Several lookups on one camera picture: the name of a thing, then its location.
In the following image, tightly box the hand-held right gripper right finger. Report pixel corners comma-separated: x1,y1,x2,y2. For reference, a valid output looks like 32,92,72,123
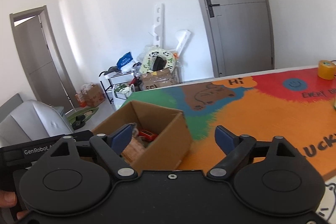
207,126,298,180

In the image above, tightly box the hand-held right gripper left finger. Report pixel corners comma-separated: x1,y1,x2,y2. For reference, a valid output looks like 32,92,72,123
49,124,137,180

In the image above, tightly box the orange bread packet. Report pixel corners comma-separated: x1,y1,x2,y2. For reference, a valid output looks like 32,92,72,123
122,139,152,165

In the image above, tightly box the orange red snack packet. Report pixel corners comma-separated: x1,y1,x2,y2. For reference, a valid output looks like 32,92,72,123
139,130,158,142

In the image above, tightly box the person's left hand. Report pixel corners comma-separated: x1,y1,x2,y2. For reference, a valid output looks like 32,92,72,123
0,190,29,220

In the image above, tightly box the white plastic shopping bag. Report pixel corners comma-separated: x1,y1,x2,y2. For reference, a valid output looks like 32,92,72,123
113,84,135,110

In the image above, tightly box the green figure rug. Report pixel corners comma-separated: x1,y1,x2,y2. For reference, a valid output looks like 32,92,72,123
66,106,100,127

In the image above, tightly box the grey sofa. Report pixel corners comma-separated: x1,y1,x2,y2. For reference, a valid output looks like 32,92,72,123
0,93,75,147

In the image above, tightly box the colourful cat printed table mat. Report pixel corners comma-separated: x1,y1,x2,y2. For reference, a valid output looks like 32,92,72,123
119,67,336,224

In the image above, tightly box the small brown cardboard box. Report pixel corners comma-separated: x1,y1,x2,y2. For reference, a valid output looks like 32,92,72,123
81,84,105,107

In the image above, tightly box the orange white carton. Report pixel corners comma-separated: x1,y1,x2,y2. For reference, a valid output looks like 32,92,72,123
75,93,86,107

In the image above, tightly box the black shoe rack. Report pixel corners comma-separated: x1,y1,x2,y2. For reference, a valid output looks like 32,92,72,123
99,67,137,105

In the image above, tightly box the large printed cardboard box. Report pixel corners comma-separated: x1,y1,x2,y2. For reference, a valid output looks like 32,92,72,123
140,68,179,90

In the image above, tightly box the blue bag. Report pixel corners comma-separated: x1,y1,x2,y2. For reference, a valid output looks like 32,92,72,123
116,52,134,69

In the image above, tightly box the panda print toilet seat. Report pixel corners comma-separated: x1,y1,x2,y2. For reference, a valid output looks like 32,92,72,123
140,48,177,73

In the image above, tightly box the open grey doorway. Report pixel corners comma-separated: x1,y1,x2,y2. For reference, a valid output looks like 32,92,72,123
10,5,76,113

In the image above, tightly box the yellow tape roll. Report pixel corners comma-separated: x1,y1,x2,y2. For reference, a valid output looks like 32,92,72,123
318,60,336,80

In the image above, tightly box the tall white board with holes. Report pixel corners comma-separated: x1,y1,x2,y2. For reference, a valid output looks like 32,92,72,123
148,4,165,50

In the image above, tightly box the short white bracket board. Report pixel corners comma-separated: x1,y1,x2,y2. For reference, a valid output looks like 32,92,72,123
171,30,192,56

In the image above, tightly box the grey door with black handle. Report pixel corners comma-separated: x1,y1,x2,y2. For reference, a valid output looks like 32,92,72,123
185,0,275,78

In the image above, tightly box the black door handle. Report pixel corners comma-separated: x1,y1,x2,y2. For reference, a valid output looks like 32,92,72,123
206,0,220,17

